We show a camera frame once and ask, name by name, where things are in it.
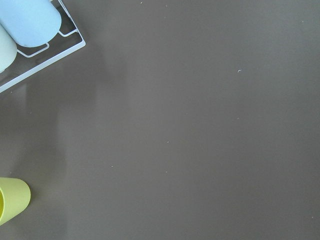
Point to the light blue cup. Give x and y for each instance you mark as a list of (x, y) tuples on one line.
[(31, 23)]

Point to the yellow plastic cup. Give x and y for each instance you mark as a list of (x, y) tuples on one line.
[(15, 196)]

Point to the light green cup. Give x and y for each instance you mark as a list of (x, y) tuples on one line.
[(8, 49)]

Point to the white wire cup rack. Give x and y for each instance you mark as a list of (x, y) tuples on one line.
[(30, 60)]

